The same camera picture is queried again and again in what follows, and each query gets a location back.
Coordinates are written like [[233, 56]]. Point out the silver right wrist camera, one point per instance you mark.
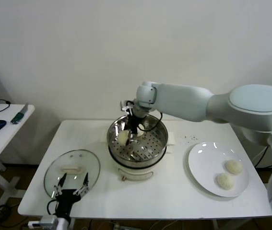
[[126, 106]]

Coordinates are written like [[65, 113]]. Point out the large white plate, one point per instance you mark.
[[203, 172]]

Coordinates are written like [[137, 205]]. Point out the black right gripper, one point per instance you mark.
[[135, 123]]

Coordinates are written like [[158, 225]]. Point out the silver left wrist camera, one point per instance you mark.
[[45, 222]]

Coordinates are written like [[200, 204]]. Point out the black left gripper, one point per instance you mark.
[[66, 198]]

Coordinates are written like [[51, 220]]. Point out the perforated steel steamer basket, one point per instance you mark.
[[155, 143]]

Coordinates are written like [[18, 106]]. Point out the white side table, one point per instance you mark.
[[3, 143]]

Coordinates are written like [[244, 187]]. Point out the white electric cooking pot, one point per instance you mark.
[[135, 173]]

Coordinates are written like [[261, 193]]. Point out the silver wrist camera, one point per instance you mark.
[[126, 106], [45, 222]]

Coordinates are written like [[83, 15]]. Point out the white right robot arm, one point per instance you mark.
[[186, 100]]

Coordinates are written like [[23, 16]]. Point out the round glass pot lid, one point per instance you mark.
[[87, 163]]

